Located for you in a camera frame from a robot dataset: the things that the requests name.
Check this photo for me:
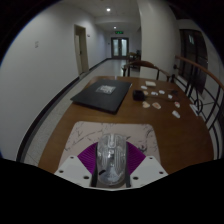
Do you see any black railing with wooden handrail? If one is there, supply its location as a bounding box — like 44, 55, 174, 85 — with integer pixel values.
173, 54, 224, 143

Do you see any dark framed window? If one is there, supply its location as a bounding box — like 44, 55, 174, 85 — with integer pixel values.
179, 29, 210, 94

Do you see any small white flat box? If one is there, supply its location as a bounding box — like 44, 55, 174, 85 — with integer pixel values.
144, 80, 157, 88

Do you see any white notepad with pen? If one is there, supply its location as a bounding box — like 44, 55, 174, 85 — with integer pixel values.
189, 103, 201, 117

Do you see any black closed laptop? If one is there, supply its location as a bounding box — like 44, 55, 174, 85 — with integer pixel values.
70, 78, 133, 115

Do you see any wooden armchair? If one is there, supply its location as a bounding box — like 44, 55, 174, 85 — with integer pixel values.
121, 59, 172, 83

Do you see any glazed double door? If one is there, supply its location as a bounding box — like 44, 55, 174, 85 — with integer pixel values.
110, 36, 130, 60

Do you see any small black box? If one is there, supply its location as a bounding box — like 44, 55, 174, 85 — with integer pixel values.
132, 89, 146, 102

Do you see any white marbled mouse pad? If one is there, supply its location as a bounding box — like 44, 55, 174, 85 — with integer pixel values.
59, 121, 162, 168

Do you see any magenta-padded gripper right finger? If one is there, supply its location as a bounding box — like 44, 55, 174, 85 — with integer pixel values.
124, 141, 169, 188

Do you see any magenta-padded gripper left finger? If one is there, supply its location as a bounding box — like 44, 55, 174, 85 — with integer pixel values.
54, 142, 100, 188

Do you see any light side door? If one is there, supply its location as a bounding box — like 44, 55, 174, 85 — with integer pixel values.
73, 24, 90, 76

